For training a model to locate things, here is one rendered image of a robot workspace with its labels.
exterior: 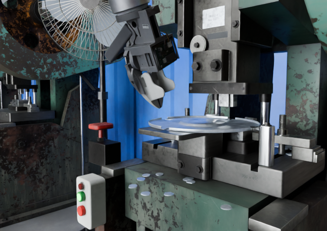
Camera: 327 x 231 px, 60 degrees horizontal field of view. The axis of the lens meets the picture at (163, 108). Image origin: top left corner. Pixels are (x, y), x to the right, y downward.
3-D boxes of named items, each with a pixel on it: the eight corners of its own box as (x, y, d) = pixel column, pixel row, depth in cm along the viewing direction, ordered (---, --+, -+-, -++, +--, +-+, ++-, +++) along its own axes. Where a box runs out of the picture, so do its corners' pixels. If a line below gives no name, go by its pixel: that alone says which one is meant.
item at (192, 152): (179, 197, 59) (179, 133, 58) (136, 181, 69) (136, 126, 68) (240, 171, 77) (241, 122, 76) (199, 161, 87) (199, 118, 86)
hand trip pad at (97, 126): (97, 149, 88) (96, 125, 87) (86, 146, 92) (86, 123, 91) (115, 146, 93) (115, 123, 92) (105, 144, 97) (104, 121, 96)
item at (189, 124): (194, 116, 96) (194, 113, 96) (279, 124, 76) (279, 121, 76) (126, 124, 76) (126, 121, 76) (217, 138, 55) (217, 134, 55)
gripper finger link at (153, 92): (167, 116, 58) (153, 74, 55) (147, 114, 62) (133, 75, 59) (175, 108, 60) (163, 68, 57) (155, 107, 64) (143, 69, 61)
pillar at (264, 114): (265, 136, 82) (267, 88, 81) (258, 135, 84) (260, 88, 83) (269, 135, 84) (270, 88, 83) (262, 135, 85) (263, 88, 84)
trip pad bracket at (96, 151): (106, 204, 87) (105, 141, 85) (89, 196, 93) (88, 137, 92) (121, 199, 91) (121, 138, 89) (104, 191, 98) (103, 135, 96)
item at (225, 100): (231, 106, 81) (231, 94, 80) (217, 105, 84) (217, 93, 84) (237, 106, 83) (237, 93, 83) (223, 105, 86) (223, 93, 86)
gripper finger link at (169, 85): (175, 108, 60) (163, 68, 57) (155, 107, 64) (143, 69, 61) (184, 102, 62) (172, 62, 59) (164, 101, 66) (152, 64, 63)
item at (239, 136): (242, 140, 76) (243, 124, 76) (198, 134, 87) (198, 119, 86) (258, 136, 83) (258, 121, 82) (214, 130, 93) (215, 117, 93)
